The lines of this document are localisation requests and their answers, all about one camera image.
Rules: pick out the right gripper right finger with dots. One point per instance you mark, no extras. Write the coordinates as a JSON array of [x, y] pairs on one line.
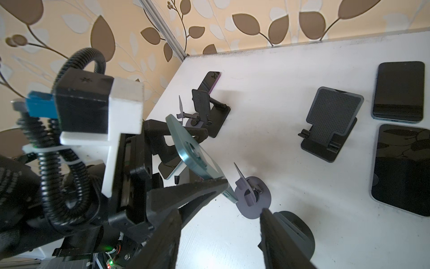
[[282, 242]]

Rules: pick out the black rectangular stand back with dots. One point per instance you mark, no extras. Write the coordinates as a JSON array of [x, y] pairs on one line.
[[333, 115]]

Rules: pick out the round purple stand far left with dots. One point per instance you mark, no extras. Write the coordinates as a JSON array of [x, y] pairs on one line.
[[192, 120]]

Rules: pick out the purple edged phone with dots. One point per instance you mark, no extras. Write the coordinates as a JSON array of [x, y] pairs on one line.
[[209, 81]]

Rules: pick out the black rectangular stand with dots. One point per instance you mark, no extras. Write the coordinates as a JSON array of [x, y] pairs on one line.
[[211, 112], [333, 115]]

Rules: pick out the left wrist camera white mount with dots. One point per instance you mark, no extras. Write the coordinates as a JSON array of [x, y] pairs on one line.
[[93, 111]]

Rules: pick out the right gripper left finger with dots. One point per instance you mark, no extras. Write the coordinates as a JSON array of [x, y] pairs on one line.
[[161, 251]]

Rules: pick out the round black stand front right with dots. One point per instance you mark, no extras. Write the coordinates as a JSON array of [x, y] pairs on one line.
[[295, 232]]

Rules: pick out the silver phone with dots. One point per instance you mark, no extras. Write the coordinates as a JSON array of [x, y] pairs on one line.
[[401, 176]]

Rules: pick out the green phone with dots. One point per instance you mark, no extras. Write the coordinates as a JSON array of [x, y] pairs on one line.
[[399, 91], [191, 153]]

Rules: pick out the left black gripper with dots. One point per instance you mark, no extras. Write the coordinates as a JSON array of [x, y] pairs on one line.
[[134, 181]]

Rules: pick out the black rectangular stand left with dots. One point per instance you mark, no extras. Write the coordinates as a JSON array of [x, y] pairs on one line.
[[211, 112]]

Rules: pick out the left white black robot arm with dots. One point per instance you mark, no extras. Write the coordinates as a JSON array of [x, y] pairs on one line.
[[48, 194]]

